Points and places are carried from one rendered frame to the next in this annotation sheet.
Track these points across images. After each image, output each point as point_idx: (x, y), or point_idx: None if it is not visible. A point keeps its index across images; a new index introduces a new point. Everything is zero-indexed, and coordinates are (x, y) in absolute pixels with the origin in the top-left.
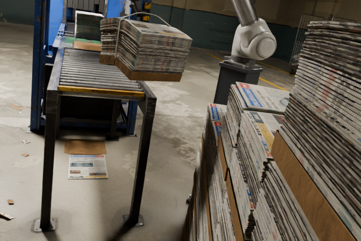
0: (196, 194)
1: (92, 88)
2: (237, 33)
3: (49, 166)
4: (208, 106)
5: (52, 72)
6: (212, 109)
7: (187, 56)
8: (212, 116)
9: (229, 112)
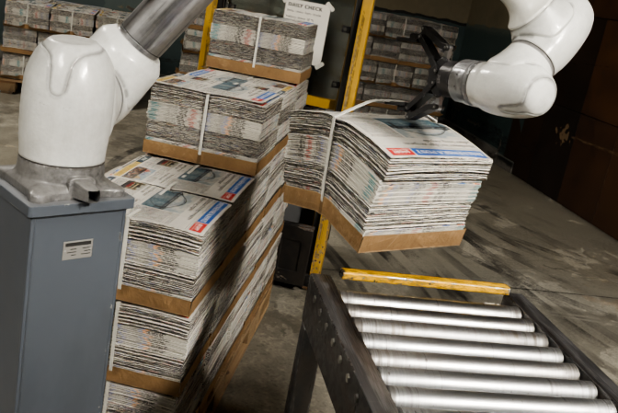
0: (210, 331)
1: (447, 279)
2: (114, 92)
3: None
4: (209, 228)
5: (603, 372)
6: (211, 218)
7: (288, 145)
8: (225, 207)
9: (267, 126)
